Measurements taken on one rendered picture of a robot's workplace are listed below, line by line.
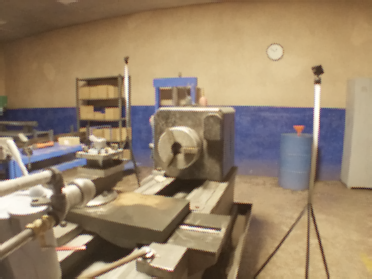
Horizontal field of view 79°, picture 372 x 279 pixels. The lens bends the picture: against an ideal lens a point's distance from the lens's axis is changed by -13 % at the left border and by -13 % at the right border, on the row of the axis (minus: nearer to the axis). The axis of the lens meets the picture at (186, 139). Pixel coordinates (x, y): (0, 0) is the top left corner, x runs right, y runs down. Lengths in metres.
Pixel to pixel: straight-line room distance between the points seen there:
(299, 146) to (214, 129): 2.78
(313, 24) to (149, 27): 3.27
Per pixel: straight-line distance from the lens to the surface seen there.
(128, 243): 1.03
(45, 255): 0.59
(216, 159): 1.72
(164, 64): 5.45
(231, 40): 5.15
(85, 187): 0.81
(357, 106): 4.63
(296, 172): 4.35
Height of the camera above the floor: 1.35
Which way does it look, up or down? 8 degrees down
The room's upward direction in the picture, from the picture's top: straight up
